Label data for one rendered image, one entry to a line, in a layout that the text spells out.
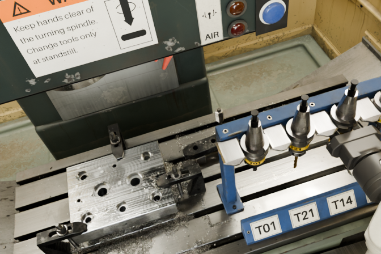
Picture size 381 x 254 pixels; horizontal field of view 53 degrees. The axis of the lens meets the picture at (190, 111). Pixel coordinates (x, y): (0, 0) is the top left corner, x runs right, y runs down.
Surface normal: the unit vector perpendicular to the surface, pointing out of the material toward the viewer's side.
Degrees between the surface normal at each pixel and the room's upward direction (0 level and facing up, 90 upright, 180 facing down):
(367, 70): 24
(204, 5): 90
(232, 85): 0
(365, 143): 1
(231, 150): 0
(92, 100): 89
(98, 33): 90
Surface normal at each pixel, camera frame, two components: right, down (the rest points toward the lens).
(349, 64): -0.51, -0.47
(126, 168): -0.13, -0.65
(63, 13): 0.27, 0.71
